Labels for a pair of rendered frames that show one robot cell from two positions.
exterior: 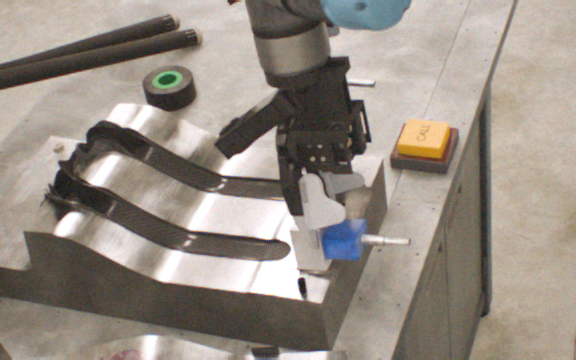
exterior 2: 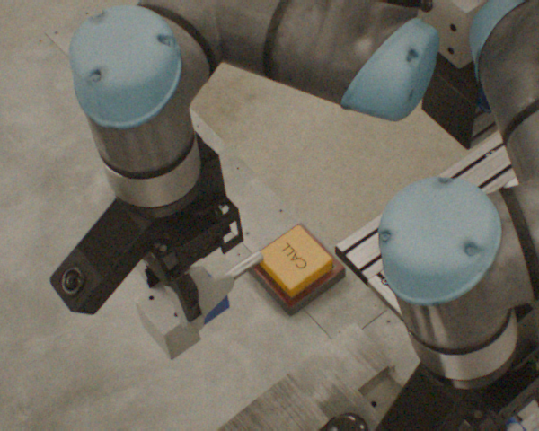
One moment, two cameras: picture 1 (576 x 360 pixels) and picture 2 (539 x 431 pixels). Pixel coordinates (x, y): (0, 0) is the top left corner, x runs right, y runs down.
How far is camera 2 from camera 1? 0.92 m
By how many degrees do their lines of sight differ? 41
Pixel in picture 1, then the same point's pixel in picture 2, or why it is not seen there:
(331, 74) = (526, 317)
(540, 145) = not seen: hidden behind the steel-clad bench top
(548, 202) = not seen: hidden behind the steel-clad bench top
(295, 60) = (512, 339)
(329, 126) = (528, 367)
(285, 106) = (476, 391)
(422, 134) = (296, 259)
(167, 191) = not seen: outside the picture
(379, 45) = (67, 194)
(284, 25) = (505, 317)
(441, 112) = (243, 216)
